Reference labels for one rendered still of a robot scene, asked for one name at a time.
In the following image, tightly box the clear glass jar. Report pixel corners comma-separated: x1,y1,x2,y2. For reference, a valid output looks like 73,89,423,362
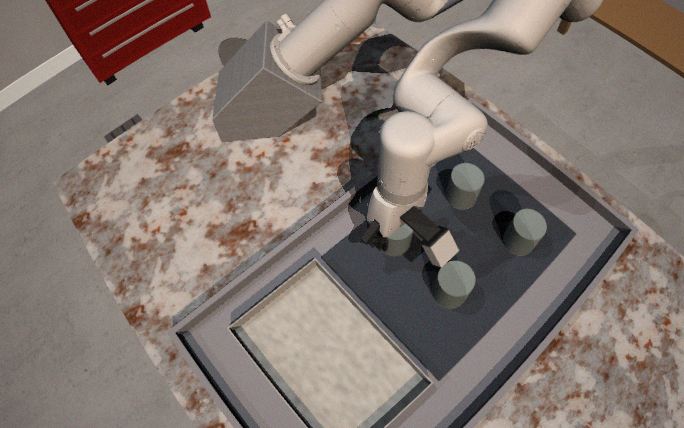
503,209,547,256
432,261,476,309
380,223,413,256
445,163,484,210

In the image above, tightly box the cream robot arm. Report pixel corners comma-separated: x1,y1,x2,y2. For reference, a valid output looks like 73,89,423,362
270,0,603,268

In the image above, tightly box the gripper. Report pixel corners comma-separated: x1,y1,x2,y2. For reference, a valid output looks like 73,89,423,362
361,182,432,252

